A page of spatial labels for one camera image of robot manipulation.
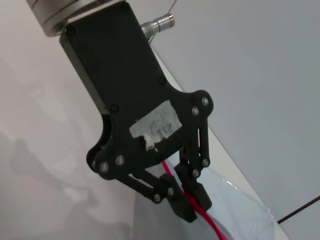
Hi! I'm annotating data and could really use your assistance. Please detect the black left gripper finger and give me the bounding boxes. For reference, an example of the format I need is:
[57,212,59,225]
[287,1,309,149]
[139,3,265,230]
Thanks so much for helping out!
[109,171,199,223]
[174,114,214,211]

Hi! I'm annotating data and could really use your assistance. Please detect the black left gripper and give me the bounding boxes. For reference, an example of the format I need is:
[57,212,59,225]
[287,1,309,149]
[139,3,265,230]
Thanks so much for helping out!
[59,1,214,180]

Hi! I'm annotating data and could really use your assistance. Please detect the clear document bag red zipper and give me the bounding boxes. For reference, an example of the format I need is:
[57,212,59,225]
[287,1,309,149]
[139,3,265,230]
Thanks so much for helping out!
[133,159,282,240]

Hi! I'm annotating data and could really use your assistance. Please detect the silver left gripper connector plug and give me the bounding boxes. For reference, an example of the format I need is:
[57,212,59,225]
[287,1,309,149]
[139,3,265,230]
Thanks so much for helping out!
[140,14,177,38]

